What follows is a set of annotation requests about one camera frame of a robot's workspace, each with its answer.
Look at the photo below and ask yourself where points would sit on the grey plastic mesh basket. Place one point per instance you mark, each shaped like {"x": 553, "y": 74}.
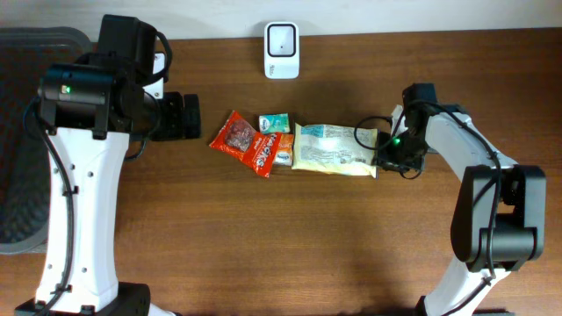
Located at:
{"x": 26, "y": 54}

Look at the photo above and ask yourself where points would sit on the red candy bag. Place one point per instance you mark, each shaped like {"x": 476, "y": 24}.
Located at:
{"x": 241, "y": 140}

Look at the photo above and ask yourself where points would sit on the yellow snack bag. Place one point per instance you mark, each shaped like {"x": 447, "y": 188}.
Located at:
{"x": 331, "y": 149}

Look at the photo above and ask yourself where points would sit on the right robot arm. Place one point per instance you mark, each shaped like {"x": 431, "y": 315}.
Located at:
{"x": 499, "y": 217}

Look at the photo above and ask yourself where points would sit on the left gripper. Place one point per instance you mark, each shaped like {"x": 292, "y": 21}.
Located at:
{"x": 178, "y": 127}

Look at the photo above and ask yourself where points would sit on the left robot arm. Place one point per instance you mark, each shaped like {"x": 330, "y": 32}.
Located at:
{"x": 88, "y": 113}

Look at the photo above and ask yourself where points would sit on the teal tissue pack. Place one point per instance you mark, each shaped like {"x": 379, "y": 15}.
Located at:
{"x": 274, "y": 123}

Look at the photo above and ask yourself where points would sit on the orange tissue pack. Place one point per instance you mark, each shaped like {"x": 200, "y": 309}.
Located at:
{"x": 284, "y": 154}

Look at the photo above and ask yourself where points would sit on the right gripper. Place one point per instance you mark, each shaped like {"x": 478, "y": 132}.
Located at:
{"x": 385, "y": 154}

